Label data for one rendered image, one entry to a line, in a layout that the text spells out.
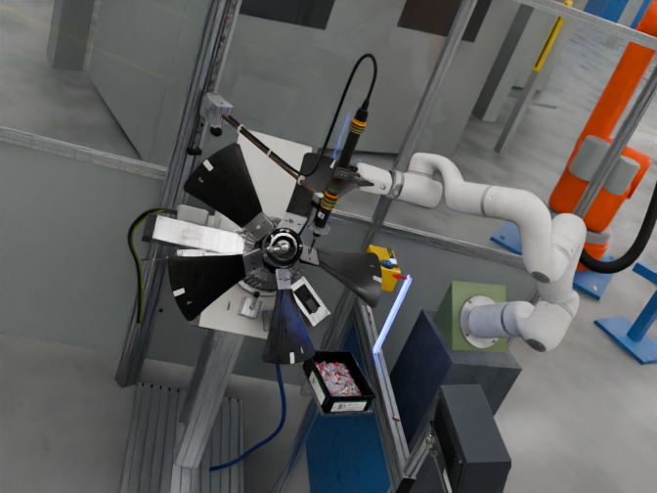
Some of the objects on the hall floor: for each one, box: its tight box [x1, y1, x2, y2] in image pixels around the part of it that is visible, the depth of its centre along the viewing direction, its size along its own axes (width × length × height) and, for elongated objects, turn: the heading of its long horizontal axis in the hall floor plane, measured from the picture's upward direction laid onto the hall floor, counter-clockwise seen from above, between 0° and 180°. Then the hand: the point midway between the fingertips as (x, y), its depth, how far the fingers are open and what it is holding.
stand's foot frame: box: [119, 382, 243, 493], centre depth 298 cm, size 62×46×8 cm
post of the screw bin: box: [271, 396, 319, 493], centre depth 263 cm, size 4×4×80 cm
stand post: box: [175, 331, 244, 471], centre depth 271 cm, size 4×9×91 cm, turn 67°
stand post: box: [179, 329, 215, 426], centre depth 284 cm, size 4×9×115 cm, turn 67°
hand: (340, 169), depth 217 cm, fingers closed on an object, 4 cm apart
